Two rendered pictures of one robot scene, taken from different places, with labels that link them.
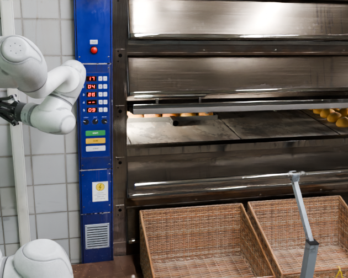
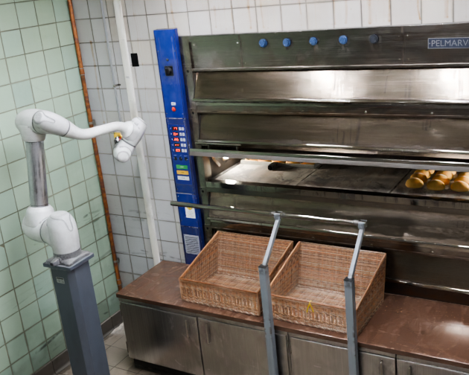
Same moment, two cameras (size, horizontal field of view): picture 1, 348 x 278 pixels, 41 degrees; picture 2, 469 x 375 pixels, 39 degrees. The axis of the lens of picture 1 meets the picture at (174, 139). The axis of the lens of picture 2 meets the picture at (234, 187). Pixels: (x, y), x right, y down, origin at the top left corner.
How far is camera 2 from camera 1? 2.94 m
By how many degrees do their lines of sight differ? 44
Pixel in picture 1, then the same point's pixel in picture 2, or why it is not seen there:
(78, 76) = (132, 127)
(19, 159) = (144, 179)
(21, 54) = (39, 119)
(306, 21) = (324, 87)
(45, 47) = (151, 106)
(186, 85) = (237, 136)
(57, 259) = (60, 219)
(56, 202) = (168, 214)
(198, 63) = (246, 120)
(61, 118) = (117, 152)
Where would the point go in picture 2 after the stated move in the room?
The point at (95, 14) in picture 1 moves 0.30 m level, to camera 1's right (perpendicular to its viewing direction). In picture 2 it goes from (172, 85) to (205, 88)
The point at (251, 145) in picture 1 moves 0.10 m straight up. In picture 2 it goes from (296, 191) to (295, 175)
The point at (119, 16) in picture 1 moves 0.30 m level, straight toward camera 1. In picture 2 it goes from (189, 85) to (155, 96)
